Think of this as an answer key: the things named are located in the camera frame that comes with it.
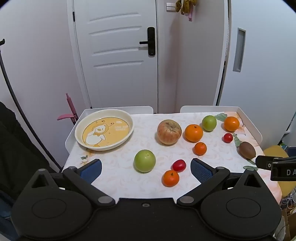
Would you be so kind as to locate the small tangerine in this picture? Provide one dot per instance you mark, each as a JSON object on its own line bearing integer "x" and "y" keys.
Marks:
{"x": 200, "y": 148}
{"x": 170, "y": 178}

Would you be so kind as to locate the pink plastic rack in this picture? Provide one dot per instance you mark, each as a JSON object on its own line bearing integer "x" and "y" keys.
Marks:
{"x": 71, "y": 111}

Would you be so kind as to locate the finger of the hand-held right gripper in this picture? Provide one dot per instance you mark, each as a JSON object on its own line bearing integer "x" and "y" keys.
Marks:
{"x": 263, "y": 162}

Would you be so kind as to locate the white light switch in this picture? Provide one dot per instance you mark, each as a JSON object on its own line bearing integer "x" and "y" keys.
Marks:
{"x": 171, "y": 7}

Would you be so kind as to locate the orange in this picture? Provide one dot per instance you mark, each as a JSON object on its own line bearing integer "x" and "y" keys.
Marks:
{"x": 231, "y": 123}
{"x": 193, "y": 132}

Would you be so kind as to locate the wrinkled red yellow apple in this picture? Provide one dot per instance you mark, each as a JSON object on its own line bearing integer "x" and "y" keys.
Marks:
{"x": 169, "y": 132}

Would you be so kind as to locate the dark cloth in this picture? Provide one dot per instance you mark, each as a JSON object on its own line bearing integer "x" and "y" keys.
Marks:
{"x": 13, "y": 150}

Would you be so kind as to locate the cream plate with cartoon print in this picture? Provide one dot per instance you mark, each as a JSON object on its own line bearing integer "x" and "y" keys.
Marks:
{"x": 104, "y": 139}

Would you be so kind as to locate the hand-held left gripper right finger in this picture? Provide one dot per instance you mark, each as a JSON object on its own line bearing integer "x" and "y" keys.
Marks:
{"x": 201, "y": 170}

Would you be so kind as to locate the white rimmed table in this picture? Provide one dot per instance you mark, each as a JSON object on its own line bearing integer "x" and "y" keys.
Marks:
{"x": 71, "y": 136}

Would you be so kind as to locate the large green apple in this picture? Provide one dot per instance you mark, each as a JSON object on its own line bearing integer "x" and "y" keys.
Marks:
{"x": 144, "y": 161}

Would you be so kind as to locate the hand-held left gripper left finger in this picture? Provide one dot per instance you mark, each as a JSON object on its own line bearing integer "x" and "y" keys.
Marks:
{"x": 92, "y": 170}

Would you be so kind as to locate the yellow stool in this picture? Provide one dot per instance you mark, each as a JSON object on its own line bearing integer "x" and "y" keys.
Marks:
{"x": 275, "y": 151}

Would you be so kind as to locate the brown kiwi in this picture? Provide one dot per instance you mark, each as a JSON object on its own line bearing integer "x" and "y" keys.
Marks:
{"x": 247, "y": 150}

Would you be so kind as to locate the oval red cherry tomato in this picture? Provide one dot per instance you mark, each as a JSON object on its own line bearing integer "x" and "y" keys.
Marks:
{"x": 179, "y": 165}

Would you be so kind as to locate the small green apple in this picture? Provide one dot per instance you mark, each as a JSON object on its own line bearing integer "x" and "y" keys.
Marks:
{"x": 209, "y": 123}

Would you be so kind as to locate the floral tablecloth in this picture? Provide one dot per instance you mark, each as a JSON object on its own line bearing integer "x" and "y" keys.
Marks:
{"x": 143, "y": 141}

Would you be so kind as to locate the black stand pole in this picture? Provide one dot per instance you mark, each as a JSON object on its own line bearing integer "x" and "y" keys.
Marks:
{"x": 13, "y": 92}

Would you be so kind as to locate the white panel door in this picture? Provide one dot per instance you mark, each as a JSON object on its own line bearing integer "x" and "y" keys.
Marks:
{"x": 115, "y": 46}

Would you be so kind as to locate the white sliding door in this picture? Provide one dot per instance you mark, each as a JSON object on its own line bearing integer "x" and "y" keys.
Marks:
{"x": 261, "y": 81}

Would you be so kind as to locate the round red cherry tomato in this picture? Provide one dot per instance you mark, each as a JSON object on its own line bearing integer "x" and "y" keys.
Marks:
{"x": 227, "y": 138}

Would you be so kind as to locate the hanging olive gloves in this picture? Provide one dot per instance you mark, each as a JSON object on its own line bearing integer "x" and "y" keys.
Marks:
{"x": 185, "y": 5}

